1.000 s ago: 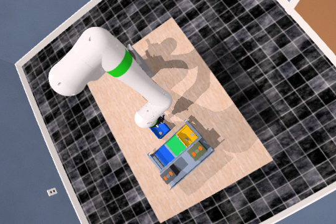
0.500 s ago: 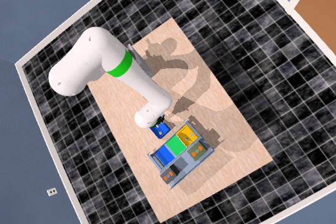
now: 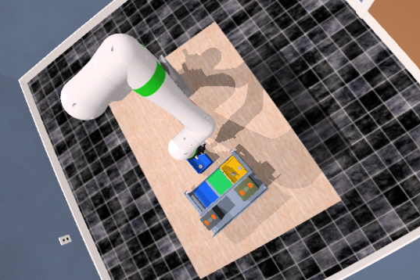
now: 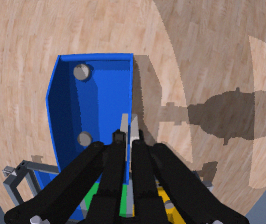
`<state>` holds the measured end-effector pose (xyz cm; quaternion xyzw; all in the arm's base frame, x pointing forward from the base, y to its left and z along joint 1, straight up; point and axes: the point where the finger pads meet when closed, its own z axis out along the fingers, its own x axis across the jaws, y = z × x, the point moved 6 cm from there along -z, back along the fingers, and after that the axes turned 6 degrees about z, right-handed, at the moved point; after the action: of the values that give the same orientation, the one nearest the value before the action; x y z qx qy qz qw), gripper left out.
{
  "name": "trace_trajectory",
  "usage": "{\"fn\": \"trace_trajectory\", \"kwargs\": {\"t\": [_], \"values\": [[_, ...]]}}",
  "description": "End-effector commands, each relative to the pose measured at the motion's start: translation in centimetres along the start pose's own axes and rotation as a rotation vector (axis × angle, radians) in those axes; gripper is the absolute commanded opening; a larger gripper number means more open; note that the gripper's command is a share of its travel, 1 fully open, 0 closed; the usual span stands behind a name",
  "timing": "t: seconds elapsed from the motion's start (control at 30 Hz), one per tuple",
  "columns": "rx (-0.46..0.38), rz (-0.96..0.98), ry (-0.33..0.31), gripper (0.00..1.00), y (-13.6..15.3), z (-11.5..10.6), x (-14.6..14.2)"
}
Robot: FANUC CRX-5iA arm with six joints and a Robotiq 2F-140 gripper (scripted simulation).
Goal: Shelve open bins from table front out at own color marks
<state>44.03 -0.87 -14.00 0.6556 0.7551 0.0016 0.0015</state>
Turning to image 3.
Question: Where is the blue bin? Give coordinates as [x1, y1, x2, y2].
[187, 153, 213, 174]

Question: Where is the yellow bin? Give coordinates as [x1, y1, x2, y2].
[221, 156, 248, 184]

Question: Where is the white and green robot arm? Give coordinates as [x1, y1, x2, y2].
[61, 34, 215, 160]

